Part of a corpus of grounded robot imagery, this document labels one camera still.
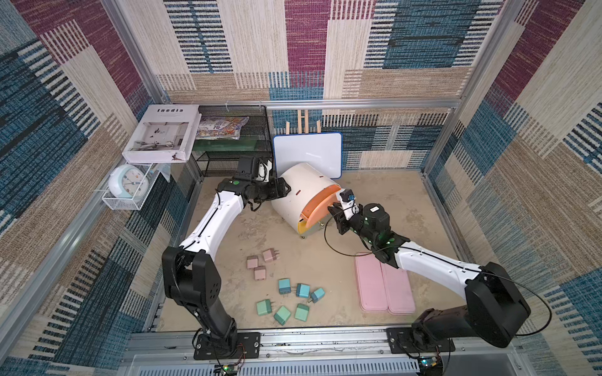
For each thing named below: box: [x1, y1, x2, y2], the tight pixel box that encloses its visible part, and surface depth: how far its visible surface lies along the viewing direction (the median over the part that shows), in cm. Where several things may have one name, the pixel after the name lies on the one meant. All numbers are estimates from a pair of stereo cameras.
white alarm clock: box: [108, 164, 149, 199], surface depth 66 cm
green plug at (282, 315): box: [273, 305, 292, 326], surface depth 79 cm
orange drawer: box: [300, 184, 342, 228], surface depth 81 cm
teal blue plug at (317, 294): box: [310, 287, 326, 304], surface depth 83 cm
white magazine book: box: [121, 104, 202, 164], surface depth 76 cm
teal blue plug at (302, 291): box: [295, 282, 312, 299], surface depth 85 cm
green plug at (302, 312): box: [294, 303, 310, 322], surface depth 80 cm
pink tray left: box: [355, 253, 389, 311], surface depth 84 cm
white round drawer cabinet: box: [271, 162, 342, 232], surface depth 89 cm
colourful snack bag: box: [195, 115, 251, 141], surface depth 85 cm
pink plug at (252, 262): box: [246, 255, 259, 269], surface depth 91 cm
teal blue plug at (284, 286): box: [278, 278, 292, 295], surface depth 86 cm
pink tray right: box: [380, 261, 416, 316], surface depth 82 cm
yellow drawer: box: [297, 216, 309, 235], surface depth 85 cm
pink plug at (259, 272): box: [253, 265, 267, 281], surface depth 89 cm
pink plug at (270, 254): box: [262, 248, 280, 263], surface depth 93 cm
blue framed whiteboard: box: [273, 132, 343, 180], surface depth 104 cm
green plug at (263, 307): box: [256, 298, 272, 317], surface depth 81 cm
